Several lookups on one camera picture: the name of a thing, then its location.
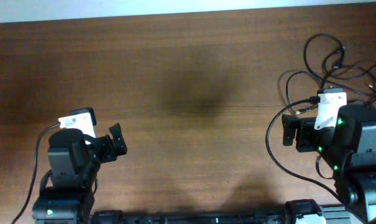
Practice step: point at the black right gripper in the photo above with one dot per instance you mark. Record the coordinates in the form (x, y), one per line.
(305, 127)

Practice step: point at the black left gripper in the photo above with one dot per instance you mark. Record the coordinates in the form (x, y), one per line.
(109, 153)

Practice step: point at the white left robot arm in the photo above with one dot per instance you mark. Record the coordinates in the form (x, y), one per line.
(75, 155)

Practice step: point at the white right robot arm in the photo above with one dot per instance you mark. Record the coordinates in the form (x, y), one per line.
(349, 149)

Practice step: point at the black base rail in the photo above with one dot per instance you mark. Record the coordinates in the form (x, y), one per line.
(295, 211)

